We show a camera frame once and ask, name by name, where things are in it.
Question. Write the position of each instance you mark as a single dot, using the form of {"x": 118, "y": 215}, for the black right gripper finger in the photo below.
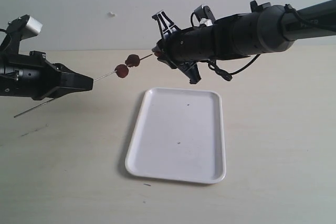
{"x": 189, "y": 69}
{"x": 166, "y": 26}

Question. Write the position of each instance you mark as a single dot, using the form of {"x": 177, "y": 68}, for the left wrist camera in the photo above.
{"x": 24, "y": 27}

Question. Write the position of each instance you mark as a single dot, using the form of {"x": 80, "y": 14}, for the thin metal skewer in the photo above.
{"x": 53, "y": 99}

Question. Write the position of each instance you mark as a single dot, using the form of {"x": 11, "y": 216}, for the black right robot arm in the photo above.
{"x": 265, "y": 29}

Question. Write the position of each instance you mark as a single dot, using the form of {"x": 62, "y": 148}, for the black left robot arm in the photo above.
{"x": 33, "y": 76}

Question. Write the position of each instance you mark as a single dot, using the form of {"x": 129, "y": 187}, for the red meat ball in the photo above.
{"x": 132, "y": 61}
{"x": 122, "y": 70}
{"x": 157, "y": 53}

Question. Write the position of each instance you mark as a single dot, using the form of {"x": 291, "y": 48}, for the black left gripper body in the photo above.
{"x": 28, "y": 76}

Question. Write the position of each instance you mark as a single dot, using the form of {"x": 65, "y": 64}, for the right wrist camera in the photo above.
{"x": 204, "y": 16}

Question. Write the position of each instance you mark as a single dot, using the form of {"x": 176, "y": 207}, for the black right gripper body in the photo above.
{"x": 191, "y": 44}

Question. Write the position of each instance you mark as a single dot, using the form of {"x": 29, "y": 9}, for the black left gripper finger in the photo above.
{"x": 70, "y": 82}

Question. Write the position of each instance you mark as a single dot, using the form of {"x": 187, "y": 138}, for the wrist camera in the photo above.
{"x": 24, "y": 27}
{"x": 204, "y": 16}

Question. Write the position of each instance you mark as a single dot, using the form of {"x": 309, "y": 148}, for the white rectangular plastic tray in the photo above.
{"x": 178, "y": 136}

